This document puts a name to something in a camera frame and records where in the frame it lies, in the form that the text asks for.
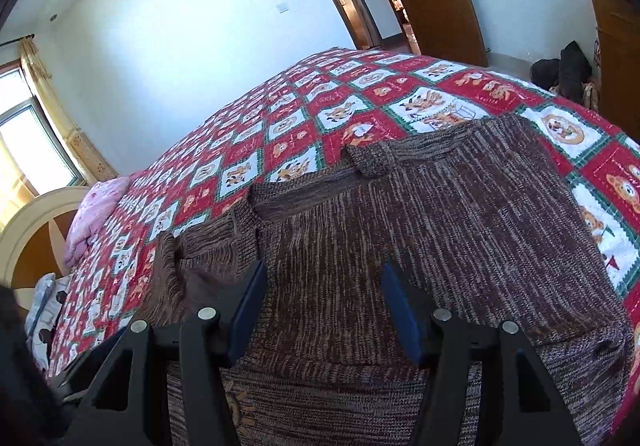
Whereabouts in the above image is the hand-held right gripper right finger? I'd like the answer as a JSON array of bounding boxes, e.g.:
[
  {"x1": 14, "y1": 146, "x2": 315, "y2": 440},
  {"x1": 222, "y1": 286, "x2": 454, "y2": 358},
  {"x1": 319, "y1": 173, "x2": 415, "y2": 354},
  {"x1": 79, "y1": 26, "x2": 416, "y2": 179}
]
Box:
[{"x1": 381, "y1": 261, "x2": 583, "y2": 446}]

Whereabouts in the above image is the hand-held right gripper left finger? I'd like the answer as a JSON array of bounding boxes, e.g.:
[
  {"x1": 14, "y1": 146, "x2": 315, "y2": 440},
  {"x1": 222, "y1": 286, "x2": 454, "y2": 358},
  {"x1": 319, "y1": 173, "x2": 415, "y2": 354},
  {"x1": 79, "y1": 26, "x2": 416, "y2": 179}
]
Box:
[{"x1": 65, "y1": 259, "x2": 268, "y2": 446}]

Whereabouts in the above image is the brown knit sweater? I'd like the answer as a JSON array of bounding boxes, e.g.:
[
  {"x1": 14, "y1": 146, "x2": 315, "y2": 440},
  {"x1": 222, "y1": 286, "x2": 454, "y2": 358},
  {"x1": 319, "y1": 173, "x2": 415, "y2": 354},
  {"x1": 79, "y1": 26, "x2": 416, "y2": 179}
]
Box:
[{"x1": 137, "y1": 113, "x2": 636, "y2": 446}]

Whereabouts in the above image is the pink pillow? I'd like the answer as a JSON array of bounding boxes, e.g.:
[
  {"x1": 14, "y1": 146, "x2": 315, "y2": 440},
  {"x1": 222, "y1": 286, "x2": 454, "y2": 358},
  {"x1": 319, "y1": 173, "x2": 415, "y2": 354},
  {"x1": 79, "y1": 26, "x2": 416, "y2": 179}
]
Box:
[{"x1": 64, "y1": 176, "x2": 132, "y2": 269}]

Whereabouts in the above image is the white dotted pillow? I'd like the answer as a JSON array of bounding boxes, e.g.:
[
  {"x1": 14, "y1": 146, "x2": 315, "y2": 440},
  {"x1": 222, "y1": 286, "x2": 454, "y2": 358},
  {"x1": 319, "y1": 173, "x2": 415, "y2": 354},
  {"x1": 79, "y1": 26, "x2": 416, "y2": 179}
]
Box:
[{"x1": 25, "y1": 273, "x2": 71, "y2": 372}]

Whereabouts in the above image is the wooden headboard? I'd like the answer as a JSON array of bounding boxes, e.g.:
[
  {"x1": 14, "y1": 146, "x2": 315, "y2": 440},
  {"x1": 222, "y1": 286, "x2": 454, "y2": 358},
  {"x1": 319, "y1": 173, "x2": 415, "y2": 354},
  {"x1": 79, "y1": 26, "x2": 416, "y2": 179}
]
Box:
[{"x1": 0, "y1": 186, "x2": 93, "y2": 307}]

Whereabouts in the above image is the red patchwork printed blanket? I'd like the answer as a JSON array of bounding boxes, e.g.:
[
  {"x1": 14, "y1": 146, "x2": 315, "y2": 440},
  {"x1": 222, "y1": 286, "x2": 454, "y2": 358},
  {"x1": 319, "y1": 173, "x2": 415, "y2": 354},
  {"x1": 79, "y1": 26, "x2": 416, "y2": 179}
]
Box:
[{"x1": 47, "y1": 48, "x2": 640, "y2": 379}]

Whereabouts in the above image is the dark cloth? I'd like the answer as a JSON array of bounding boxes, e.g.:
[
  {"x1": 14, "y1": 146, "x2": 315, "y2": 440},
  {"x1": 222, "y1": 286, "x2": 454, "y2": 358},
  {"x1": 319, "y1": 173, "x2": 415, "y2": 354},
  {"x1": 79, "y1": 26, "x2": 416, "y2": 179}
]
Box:
[{"x1": 0, "y1": 283, "x2": 66, "y2": 446}]

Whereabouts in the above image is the window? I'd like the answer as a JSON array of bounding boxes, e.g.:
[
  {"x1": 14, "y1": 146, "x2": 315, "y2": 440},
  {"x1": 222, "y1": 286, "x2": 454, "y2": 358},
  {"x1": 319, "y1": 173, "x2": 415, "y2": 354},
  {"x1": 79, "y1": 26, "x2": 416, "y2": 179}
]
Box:
[{"x1": 0, "y1": 66, "x2": 81, "y2": 232}]

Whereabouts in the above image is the dark round bag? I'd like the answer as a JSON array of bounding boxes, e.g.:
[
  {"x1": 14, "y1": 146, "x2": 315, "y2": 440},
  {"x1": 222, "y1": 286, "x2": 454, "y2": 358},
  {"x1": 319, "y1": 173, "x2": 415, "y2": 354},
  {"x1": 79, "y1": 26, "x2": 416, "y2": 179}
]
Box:
[{"x1": 530, "y1": 59, "x2": 561, "y2": 87}]

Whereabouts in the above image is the yellow curtain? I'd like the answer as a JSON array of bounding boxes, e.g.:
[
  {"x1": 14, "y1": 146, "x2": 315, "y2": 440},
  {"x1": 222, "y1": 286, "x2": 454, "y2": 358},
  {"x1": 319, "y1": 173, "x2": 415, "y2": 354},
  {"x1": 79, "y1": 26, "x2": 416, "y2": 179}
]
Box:
[{"x1": 19, "y1": 37, "x2": 120, "y2": 179}]

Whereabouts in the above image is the black bag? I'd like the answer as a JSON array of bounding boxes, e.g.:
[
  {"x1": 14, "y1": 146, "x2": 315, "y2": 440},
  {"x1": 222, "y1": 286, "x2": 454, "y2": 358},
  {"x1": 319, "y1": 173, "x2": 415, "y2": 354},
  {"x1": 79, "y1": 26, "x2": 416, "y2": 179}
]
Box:
[{"x1": 559, "y1": 40, "x2": 593, "y2": 100}]

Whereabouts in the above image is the wooden wardrobe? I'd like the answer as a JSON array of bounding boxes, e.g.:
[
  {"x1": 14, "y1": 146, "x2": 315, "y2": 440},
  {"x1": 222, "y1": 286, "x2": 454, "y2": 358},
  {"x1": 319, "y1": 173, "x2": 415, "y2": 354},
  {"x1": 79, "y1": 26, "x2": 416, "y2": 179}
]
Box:
[{"x1": 590, "y1": 0, "x2": 640, "y2": 122}]

